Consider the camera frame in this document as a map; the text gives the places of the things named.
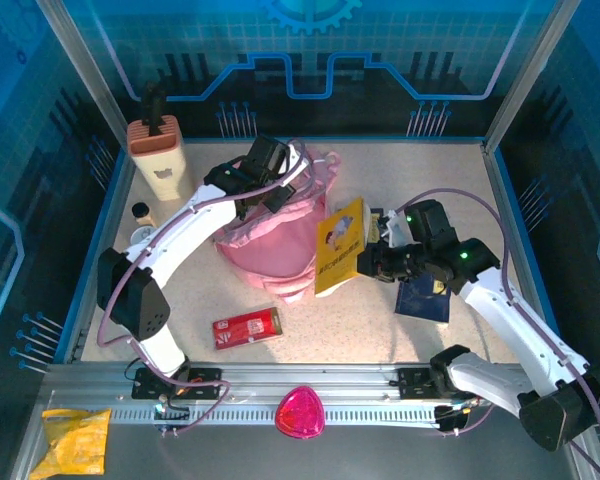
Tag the aluminium slotted mounting rail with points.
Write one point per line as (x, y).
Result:
(330, 372)

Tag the aluminium frame post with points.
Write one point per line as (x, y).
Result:
(80, 70)
(527, 70)

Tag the small jar black lid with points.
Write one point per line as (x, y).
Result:
(143, 215)

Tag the tin can silver lid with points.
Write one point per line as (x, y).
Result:
(141, 234)

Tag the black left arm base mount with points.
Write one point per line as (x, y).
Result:
(205, 377)

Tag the dark blue book yellow label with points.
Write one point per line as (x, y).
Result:
(420, 305)

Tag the yellow plastic bag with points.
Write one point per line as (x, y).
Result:
(75, 440)

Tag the yellow cartoon cover book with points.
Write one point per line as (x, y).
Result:
(335, 250)

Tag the pink triangular button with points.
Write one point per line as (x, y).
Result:
(300, 412)

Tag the aluminium side rail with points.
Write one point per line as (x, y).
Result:
(111, 220)
(510, 225)

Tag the beige knife block orange top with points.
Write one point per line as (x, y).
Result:
(162, 170)

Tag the pink backpack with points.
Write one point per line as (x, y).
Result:
(275, 245)

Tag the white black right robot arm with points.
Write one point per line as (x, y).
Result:
(505, 315)

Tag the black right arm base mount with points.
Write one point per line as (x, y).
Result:
(412, 382)

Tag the red pencil case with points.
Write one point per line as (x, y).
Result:
(245, 327)

